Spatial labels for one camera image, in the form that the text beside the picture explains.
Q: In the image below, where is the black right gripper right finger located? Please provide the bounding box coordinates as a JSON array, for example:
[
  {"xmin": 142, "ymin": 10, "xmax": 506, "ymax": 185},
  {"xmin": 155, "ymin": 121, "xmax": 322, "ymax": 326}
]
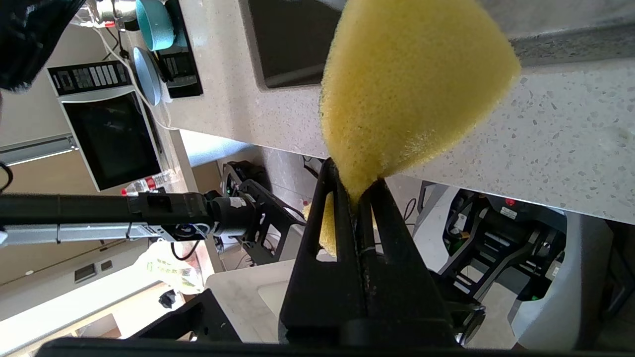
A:
[{"xmin": 358, "ymin": 178, "xmax": 454, "ymax": 348}]

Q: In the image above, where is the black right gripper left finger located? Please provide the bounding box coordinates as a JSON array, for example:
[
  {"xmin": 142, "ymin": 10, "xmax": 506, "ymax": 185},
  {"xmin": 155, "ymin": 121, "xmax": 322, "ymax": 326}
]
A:
[{"xmin": 279, "ymin": 158, "xmax": 368, "ymax": 344}]

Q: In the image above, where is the yellow green sponge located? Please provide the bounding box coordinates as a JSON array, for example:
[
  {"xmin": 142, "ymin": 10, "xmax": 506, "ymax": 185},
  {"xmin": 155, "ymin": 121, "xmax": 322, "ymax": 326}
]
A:
[{"xmin": 319, "ymin": 0, "xmax": 522, "ymax": 258}]

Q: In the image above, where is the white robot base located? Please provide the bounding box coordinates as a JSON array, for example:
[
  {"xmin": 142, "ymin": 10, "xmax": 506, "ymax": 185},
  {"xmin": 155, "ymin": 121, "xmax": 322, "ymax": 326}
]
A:
[{"xmin": 412, "ymin": 183, "xmax": 618, "ymax": 353}]

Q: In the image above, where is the stainless steel sink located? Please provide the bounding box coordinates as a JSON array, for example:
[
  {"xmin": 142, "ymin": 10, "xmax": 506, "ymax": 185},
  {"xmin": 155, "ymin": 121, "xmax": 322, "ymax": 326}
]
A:
[{"xmin": 240, "ymin": 0, "xmax": 348, "ymax": 90}]

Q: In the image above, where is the white green plastic bag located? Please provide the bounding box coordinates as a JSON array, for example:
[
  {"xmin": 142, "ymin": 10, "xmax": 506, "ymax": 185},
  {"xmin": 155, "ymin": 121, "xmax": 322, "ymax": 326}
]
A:
[{"xmin": 138, "ymin": 242, "xmax": 205, "ymax": 295}]

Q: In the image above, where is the clear plastic water bottle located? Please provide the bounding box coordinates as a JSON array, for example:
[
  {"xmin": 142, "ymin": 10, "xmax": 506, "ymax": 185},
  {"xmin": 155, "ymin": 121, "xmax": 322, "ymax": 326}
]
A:
[{"xmin": 122, "ymin": 170, "xmax": 175, "ymax": 197}]

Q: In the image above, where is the microwave oven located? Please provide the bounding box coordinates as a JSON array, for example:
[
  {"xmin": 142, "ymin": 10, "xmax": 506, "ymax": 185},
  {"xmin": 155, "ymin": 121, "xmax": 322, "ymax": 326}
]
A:
[{"xmin": 46, "ymin": 59, "xmax": 165, "ymax": 192}]

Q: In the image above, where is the pale blue round disc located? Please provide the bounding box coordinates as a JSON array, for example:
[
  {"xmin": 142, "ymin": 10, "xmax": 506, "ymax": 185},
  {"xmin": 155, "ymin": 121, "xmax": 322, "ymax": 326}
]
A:
[{"xmin": 132, "ymin": 47, "xmax": 163, "ymax": 107}]

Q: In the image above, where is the grey wall switch panel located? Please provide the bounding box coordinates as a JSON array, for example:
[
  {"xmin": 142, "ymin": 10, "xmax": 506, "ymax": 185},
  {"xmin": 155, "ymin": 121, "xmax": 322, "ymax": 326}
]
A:
[{"xmin": 74, "ymin": 260, "xmax": 113, "ymax": 284}]

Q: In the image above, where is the white appliance cable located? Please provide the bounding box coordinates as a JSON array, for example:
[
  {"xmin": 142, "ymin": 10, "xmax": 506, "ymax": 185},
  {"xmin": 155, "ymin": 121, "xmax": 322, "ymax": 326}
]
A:
[{"xmin": 74, "ymin": 15, "xmax": 179, "ymax": 130}]

